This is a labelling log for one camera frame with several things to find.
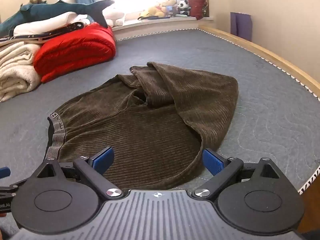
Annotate red cushion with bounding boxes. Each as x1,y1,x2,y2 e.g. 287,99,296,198
187,0,209,20

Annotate grey quilted mattress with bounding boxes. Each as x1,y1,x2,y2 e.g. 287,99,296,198
0,29,320,240

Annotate purple mat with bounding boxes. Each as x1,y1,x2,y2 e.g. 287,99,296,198
230,12,252,43

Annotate yellow bear plush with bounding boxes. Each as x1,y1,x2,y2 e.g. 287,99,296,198
154,0,175,17

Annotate cream folded blanket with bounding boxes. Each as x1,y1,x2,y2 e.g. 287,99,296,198
0,41,42,103

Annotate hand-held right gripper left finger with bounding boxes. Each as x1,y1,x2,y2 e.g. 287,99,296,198
30,146,123,201

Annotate red folded blanket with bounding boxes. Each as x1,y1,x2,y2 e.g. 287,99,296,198
33,22,117,83

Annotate blue shark plush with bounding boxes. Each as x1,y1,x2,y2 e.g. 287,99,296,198
0,0,115,38

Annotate white folded bedding with dark trim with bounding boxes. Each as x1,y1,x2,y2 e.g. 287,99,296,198
0,21,85,46

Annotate panda plush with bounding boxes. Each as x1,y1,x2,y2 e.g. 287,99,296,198
177,0,192,15

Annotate small yellow plush toy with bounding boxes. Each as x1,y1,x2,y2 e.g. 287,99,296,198
139,7,157,18

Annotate white windowsill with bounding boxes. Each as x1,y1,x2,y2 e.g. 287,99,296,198
110,16,215,34

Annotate white plush toy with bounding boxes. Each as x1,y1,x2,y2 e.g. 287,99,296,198
104,5,125,28

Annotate brown corduroy pants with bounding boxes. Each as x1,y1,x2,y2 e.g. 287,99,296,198
47,61,239,190

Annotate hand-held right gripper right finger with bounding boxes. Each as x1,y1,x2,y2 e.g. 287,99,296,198
191,149,287,202

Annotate wooden bed frame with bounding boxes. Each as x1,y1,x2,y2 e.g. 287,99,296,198
199,25,320,235

